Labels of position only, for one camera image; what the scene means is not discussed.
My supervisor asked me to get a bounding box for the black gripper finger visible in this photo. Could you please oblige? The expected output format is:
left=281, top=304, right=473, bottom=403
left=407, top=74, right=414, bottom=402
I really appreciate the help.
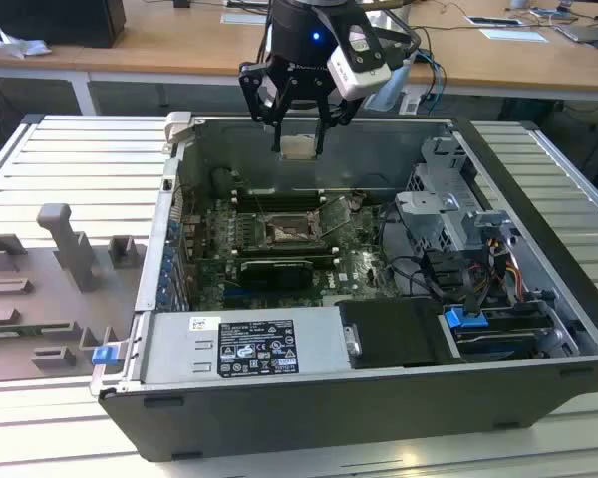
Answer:
left=313, top=74, right=363, bottom=155
left=237, top=60, right=295, bottom=153

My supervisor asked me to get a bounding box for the small silver CPU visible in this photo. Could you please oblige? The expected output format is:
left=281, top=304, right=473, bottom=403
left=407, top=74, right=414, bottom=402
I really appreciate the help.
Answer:
left=280, top=133, right=317, bottom=161

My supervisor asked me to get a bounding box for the metal socket cover frame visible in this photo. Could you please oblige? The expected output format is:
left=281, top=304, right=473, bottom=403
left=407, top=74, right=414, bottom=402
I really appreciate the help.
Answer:
left=318, top=195, right=354, bottom=237

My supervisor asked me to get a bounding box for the black RAM slot bank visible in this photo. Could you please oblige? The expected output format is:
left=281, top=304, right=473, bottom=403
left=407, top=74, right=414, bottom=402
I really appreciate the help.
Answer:
left=231, top=190, right=328, bottom=213
left=232, top=243, right=341, bottom=261

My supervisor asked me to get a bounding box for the CPU socket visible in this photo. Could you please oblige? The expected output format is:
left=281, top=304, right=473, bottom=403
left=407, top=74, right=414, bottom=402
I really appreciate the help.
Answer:
left=236, top=211, right=325, bottom=248

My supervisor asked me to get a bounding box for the pale grey case latch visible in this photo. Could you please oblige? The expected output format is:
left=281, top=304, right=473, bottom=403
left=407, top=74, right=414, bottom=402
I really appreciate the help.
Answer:
left=163, top=112, right=196, bottom=146

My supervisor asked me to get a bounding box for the grey metal disk bay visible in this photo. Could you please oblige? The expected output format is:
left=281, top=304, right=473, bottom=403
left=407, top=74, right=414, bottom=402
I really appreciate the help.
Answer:
left=393, top=136, right=518, bottom=260

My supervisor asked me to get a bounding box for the green motherboard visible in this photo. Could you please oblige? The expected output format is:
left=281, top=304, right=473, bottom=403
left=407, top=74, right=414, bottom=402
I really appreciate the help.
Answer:
left=178, top=191, right=430, bottom=313

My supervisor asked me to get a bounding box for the black graphics card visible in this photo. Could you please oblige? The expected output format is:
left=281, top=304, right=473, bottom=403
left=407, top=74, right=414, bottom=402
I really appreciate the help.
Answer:
left=237, top=257, right=314, bottom=293

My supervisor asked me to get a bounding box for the white paper sheet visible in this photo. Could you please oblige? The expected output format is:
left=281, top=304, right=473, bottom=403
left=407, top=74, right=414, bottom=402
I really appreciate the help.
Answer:
left=479, top=28, right=550, bottom=45

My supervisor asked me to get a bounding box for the black box on desk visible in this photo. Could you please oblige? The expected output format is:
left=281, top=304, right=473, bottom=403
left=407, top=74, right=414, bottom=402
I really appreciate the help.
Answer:
left=0, top=0, right=128, bottom=49

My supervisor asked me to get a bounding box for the black plastic shroud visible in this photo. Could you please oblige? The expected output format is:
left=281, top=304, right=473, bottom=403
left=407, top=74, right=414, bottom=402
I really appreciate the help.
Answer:
left=338, top=298, right=462, bottom=370

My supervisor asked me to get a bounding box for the crumpled white paper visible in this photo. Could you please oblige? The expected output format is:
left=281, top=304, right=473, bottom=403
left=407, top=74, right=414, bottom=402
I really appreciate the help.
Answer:
left=0, top=27, right=52, bottom=59

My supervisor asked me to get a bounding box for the hard disk in blue carrier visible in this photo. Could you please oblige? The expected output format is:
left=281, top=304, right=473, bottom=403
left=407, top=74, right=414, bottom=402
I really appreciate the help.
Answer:
left=442, top=304, right=554, bottom=364

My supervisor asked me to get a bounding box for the grey laptop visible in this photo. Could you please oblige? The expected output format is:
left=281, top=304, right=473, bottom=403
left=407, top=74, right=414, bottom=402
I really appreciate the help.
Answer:
left=556, top=23, right=598, bottom=47

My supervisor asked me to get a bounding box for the silver power supply with label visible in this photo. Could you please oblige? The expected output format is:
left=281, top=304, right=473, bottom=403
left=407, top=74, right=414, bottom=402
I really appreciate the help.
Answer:
left=139, top=306, right=363, bottom=384

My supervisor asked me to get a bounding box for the open black PC case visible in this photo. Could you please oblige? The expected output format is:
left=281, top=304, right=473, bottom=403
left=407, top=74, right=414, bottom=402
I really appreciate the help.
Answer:
left=90, top=110, right=598, bottom=463

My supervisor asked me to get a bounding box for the grey parts rack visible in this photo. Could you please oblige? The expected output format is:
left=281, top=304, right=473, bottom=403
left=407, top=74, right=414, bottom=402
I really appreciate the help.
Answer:
left=0, top=201, right=149, bottom=384

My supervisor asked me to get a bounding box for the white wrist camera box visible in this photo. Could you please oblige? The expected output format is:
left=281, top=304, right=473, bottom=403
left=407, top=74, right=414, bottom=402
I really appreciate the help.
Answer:
left=326, top=22, right=394, bottom=100

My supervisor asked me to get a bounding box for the grey desk cable plate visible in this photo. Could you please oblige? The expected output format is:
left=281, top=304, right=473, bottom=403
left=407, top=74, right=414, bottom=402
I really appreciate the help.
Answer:
left=220, top=12, right=269, bottom=27

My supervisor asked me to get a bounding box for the wooden desk white frame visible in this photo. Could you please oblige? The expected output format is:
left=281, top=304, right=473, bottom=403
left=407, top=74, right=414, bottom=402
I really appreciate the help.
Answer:
left=403, top=0, right=598, bottom=107
left=0, top=0, right=280, bottom=117

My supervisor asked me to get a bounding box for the blue cable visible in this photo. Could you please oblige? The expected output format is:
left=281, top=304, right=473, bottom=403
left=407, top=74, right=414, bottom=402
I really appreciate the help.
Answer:
left=417, top=29, right=449, bottom=109

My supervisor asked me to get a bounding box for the black flat disk wire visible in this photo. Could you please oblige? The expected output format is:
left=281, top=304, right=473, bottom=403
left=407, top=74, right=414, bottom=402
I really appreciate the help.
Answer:
left=461, top=263, right=482, bottom=320

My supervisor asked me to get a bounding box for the red yellow wire bundle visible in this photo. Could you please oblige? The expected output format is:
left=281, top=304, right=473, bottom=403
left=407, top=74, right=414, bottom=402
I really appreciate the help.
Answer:
left=482, top=237, right=523, bottom=296

